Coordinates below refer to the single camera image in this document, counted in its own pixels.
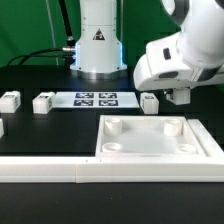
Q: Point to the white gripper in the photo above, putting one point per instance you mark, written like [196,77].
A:
[162,67]

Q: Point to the white square table top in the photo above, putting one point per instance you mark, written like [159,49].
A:
[146,136]

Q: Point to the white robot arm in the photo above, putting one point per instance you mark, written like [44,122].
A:
[191,56]

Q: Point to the white marker sheet with tags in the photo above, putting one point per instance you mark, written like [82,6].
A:
[95,100]

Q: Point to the white part at left edge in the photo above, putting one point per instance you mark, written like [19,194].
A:
[1,128]

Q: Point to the white L-shaped obstacle fence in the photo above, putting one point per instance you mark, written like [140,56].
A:
[120,169]

